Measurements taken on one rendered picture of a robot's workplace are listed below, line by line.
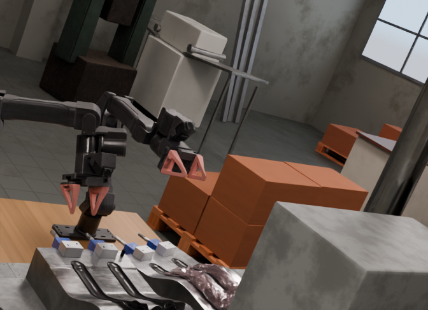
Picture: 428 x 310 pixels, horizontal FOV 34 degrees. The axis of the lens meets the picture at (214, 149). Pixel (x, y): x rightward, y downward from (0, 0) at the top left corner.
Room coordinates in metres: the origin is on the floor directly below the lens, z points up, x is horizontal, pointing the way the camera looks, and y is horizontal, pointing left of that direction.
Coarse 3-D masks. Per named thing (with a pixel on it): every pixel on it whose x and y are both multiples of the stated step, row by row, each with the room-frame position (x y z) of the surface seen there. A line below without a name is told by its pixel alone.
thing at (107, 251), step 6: (90, 240) 1.76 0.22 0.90; (96, 240) 1.77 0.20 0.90; (102, 240) 1.79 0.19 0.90; (90, 246) 1.75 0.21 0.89; (96, 246) 1.73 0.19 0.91; (102, 246) 1.72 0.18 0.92; (108, 246) 1.74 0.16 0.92; (114, 246) 1.75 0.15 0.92; (96, 252) 1.72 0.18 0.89; (102, 252) 1.71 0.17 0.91; (108, 252) 1.72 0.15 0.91; (114, 252) 1.73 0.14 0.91; (108, 258) 1.73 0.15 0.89; (114, 258) 1.74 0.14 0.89
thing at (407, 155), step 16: (416, 112) 1.14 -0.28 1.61; (416, 128) 1.13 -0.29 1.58; (400, 144) 1.14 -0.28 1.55; (416, 144) 1.13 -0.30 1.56; (400, 160) 1.13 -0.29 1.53; (416, 160) 1.13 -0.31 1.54; (384, 176) 1.14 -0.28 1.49; (400, 176) 1.13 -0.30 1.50; (416, 176) 1.13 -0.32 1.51; (384, 192) 1.13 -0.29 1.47; (400, 192) 1.13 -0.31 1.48; (368, 208) 1.15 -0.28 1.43; (384, 208) 1.13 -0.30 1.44; (400, 208) 1.13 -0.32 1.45
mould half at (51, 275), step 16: (48, 256) 1.61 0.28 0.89; (96, 256) 1.71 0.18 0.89; (32, 272) 1.61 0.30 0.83; (48, 272) 1.56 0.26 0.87; (64, 272) 1.57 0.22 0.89; (96, 272) 1.63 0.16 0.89; (128, 272) 1.70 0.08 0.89; (48, 288) 1.54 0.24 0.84; (64, 288) 1.50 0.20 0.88; (80, 288) 1.53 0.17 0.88; (112, 288) 1.59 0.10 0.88; (144, 288) 1.66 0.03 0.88; (48, 304) 1.52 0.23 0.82; (64, 304) 1.48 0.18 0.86; (80, 304) 1.43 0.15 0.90; (96, 304) 1.40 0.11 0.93; (112, 304) 1.43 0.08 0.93
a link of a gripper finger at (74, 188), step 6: (72, 180) 1.69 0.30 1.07; (78, 180) 1.70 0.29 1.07; (66, 186) 1.67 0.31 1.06; (72, 186) 1.64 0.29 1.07; (78, 186) 1.65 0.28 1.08; (84, 186) 1.71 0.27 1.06; (66, 192) 1.67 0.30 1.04; (72, 192) 1.65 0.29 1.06; (78, 192) 1.65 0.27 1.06; (66, 198) 1.67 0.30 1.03; (72, 198) 1.65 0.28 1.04; (72, 204) 1.65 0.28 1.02; (72, 210) 1.65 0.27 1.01
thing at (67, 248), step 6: (54, 234) 1.73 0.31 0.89; (54, 240) 1.69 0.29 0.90; (60, 240) 1.69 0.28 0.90; (66, 240) 1.70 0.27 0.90; (54, 246) 1.68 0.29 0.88; (60, 246) 1.66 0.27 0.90; (66, 246) 1.64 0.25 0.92; (72, 246) 1.65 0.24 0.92; (78, 246) 1.67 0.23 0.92; (60, 252) 1.65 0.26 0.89; (66, 252) 1.64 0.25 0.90; (72, 252) 1.65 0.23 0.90; (78, 252) 1.66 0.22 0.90
